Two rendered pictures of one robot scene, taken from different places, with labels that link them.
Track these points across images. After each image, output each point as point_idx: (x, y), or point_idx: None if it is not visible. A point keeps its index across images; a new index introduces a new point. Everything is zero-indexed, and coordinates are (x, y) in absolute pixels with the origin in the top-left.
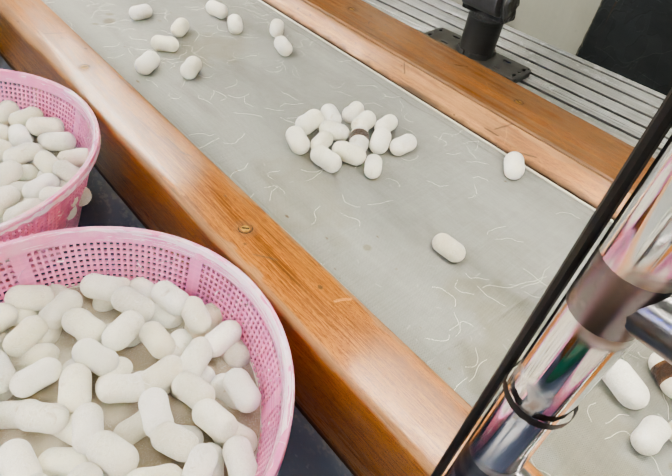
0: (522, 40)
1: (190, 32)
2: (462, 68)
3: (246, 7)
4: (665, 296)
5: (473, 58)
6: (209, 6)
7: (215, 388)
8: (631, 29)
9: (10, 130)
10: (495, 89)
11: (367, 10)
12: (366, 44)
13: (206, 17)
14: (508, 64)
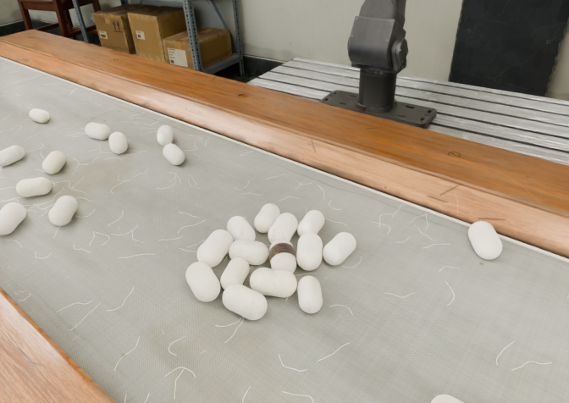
0: (415, 83)
1: (69, 163)
2: (377, 130)
3: (132, 120)
4: None
5: (376, 112)
6: (88, 129)
7: None
8: (488, 51)
9: None
10: (422, 146)
11: (258, 93)
12: (265, 129)
13: (88, 141)
14: (412, 109)
